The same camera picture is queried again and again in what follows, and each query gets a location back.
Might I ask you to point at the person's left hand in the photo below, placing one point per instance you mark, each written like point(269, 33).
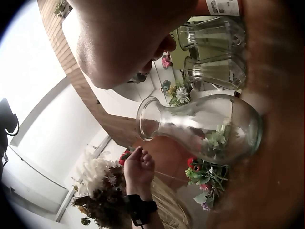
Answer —
point(138, 170)

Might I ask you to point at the person's right hand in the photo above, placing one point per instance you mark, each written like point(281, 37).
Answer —
point(112, 43)

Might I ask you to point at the person's right fingers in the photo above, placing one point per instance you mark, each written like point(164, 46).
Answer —
point(164, 45)

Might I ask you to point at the person's left fingers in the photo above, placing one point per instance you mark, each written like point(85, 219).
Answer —
point(145, 158)

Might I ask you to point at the red artificial flower stem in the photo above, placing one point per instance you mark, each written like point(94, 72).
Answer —
point(123, 158)

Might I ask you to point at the pink artificial flower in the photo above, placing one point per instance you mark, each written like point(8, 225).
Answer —
point(166, 62)

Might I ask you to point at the ribbed clear glass vase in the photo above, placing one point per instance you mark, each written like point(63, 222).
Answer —
point(214, 71)
point(209, 32)

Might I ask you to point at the black wrist band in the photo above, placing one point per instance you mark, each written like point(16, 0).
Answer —
point(140, 206)

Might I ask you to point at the beige dried grass bundle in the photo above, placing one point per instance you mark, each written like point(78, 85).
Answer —
point(166, 205)

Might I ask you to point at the pale artificial flower bunch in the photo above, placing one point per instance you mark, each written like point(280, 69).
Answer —
point(180, 94)

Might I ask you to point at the white and brown dried bouquet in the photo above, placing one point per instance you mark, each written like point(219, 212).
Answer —
point(102, 188)

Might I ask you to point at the mixed artificial flower bunch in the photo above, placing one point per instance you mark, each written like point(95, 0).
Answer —
point(205, 177)

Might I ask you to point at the brown thing with white label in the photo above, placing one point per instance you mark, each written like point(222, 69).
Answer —
point(224, 7)

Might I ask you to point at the clear glass carafe vase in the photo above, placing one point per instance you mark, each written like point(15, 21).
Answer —
point(214, 128)

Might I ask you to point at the hanging green plant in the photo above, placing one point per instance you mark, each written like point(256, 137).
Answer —
point(60, 7)

